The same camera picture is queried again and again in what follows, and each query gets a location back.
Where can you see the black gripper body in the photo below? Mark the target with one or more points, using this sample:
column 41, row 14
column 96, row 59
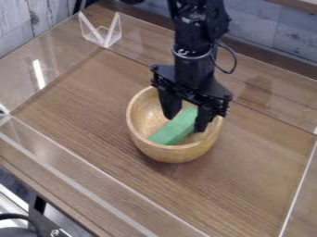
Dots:
column 190, row 76

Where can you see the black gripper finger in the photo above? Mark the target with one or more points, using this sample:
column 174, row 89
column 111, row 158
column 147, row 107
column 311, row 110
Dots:
column 204, row 116
column 170, row 102

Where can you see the green rectangular stick block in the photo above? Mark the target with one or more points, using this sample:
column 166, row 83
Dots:
column 174, row 130

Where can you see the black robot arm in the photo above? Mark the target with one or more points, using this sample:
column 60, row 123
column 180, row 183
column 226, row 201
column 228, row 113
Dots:
column 200, row 23

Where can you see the wooden bowl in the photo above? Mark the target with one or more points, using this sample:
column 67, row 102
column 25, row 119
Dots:
column 144, row 119

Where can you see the clear acrylic corner bracket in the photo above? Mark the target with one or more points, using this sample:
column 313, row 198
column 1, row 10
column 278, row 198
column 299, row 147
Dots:
column 101, row 36

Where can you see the clear acrylic tray wall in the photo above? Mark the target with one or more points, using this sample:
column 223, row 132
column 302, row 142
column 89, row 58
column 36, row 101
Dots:
column 100, row 202

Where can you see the black metal table frame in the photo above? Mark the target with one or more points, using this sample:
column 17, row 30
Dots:
column 45, row 226

